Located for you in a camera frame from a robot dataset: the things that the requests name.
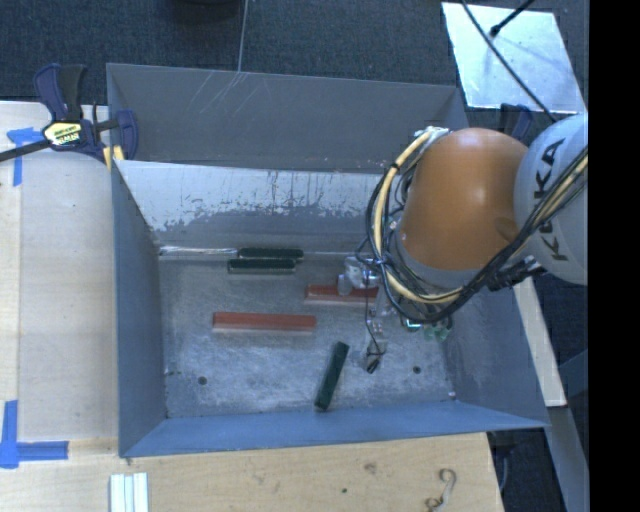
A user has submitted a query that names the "dark green flat block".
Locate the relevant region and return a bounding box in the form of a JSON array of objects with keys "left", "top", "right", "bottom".
[
  {"left": 313, "top": 340, "right": 351, "bottom": 413},
  {"left": 226, "top": 258, "right": 298, "bottom": 275},
  {"left": 237, "top": 247, "right": 305, "bottom": 262}
]

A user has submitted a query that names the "red-brown flat block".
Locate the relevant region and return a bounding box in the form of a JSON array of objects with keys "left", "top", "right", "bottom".
[
  {"left": 211, "top": 311, "right": 318, "bottom": 335},
  {"left": 303, "top": 283, "right": 380, "bottom": 307}
]

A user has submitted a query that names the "grey metal bin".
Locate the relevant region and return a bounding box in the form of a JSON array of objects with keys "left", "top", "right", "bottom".
[{"left": 105, "top": 62, "right": 552, "bottom": 459}]

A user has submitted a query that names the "pale wood flat board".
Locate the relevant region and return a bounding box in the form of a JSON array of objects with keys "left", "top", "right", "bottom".
[{"left": 17, "top": 149, "right": 121, "bottom": 444}]

